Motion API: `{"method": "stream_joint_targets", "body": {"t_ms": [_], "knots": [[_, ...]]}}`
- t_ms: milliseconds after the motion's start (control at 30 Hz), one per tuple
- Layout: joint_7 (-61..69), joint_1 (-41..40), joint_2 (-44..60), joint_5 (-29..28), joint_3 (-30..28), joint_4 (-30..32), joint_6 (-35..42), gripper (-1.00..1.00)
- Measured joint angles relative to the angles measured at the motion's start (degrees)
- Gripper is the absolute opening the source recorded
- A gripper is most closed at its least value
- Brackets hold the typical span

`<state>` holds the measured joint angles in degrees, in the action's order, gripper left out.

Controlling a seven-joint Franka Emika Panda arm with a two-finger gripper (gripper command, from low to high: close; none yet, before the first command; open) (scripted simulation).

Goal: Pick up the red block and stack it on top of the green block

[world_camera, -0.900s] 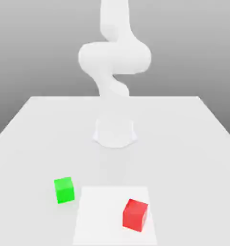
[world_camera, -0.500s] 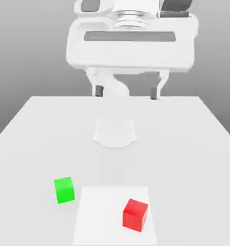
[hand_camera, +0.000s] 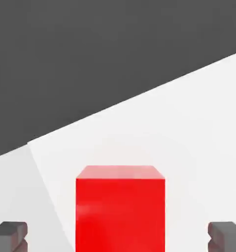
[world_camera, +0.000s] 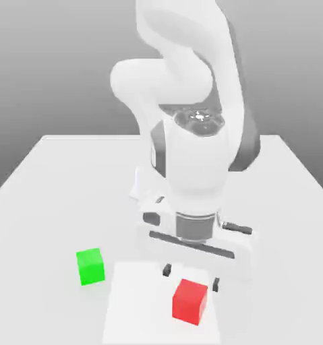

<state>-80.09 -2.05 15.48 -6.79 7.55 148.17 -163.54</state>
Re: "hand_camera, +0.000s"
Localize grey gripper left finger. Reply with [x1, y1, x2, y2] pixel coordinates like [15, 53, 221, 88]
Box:
[0, 221, 29, 252]

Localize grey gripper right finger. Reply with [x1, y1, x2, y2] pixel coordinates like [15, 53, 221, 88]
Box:
[207, 221, 236, 252]

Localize small red cube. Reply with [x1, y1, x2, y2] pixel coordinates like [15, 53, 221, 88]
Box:
[75, 165, 166, 252]

